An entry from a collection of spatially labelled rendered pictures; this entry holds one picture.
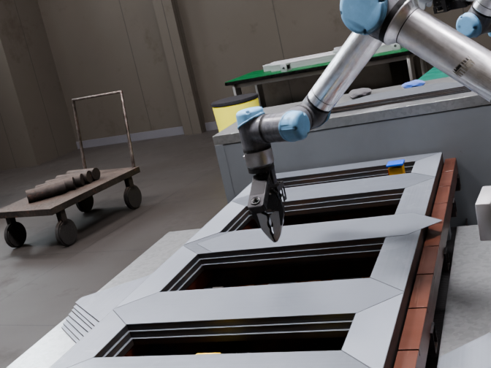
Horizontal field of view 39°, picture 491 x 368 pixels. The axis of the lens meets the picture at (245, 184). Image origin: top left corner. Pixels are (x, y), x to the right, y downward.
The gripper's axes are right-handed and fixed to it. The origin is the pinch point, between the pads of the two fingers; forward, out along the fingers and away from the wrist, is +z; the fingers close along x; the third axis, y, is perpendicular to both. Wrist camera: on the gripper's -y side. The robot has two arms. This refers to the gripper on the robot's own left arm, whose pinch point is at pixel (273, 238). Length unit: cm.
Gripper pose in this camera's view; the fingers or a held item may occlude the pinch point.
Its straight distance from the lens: 188.0
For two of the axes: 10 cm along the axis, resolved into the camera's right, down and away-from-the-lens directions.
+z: 2.1, 9.5, 2.3
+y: 3.2, -2.9, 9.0
